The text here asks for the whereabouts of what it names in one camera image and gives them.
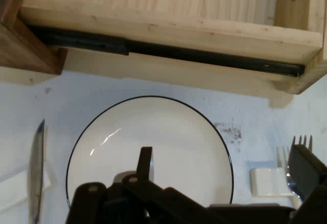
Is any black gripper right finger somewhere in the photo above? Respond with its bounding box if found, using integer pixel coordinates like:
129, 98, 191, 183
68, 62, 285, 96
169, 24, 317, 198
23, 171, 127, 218
287, 144, 327, 224

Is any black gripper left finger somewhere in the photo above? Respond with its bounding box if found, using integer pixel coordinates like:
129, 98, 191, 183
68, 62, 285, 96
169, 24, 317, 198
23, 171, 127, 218
65, 146, 208, 224

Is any silver table knife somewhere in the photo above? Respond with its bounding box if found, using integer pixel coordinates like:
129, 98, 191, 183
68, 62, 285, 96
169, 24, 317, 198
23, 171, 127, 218
27, 118, 46, 224

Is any white plate with black rim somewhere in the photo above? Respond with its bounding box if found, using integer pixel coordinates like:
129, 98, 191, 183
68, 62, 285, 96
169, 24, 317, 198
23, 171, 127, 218
65, 95, 235, 209

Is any light wood drawer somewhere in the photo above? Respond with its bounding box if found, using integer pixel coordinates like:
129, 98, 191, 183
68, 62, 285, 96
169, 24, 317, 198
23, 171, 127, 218
17, 0, 327, 96

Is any silver fork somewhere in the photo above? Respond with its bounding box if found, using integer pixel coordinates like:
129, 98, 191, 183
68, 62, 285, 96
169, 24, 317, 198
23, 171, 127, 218
276, 135, 314, 204

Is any black drawer slide rail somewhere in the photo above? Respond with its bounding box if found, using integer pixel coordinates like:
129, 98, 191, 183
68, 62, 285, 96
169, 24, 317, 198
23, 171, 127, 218
27, 24, 306, 78

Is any white cutlery rest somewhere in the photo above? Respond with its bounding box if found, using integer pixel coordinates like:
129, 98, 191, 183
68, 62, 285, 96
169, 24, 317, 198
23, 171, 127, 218
249, 167, 303, 209
0, 159, 58, 219

